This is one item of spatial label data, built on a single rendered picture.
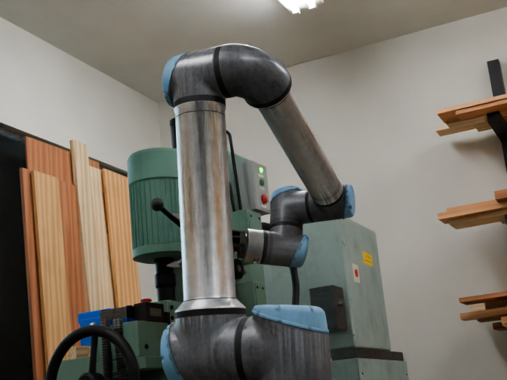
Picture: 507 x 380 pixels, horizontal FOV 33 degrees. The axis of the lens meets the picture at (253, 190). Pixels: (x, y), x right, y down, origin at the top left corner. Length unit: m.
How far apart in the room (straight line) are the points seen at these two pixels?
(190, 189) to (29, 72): 2.73
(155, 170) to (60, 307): 1.69
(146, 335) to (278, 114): 0.67
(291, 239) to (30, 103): 2.39
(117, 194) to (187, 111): 2.81
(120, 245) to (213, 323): 2.83
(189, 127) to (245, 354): 0.50
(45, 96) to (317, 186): 2.57
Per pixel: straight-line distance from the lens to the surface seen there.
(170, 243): 2.37
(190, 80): 1.85
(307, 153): 2.04
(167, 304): 2.37
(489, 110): 4.19
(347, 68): 4.97
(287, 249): 2.23
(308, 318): 1.67
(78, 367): 2.39
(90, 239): 4.33
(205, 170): 1.80
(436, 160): 4.66
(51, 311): 3.95
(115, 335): 2.08
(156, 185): 2.41
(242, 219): 2.52
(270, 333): 1.67
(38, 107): 4.43
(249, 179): 2.65
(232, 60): 1.83
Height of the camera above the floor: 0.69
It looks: 15 degrees up
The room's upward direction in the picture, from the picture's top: 6 degrees counter-clockwise
